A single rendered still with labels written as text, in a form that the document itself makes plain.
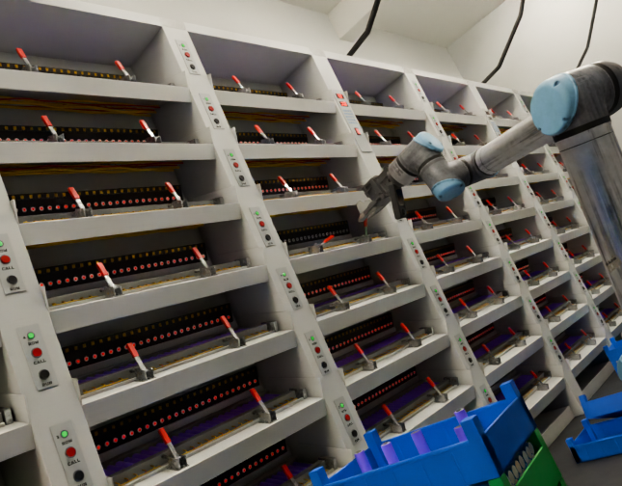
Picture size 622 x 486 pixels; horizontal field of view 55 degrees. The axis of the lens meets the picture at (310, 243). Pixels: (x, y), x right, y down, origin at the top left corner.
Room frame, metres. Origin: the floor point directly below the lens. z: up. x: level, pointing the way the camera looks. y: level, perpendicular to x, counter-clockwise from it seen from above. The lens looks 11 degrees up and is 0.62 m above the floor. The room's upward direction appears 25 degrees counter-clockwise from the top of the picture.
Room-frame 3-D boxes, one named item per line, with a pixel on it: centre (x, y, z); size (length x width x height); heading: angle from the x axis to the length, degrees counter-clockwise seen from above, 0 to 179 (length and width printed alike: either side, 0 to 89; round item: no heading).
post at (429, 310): (2.21, -0.26, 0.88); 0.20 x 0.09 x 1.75; 51
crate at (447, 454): (0.99, -0.02, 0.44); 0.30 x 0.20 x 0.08; 58
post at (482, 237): (2.76, -0.70, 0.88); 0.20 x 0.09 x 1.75; 51
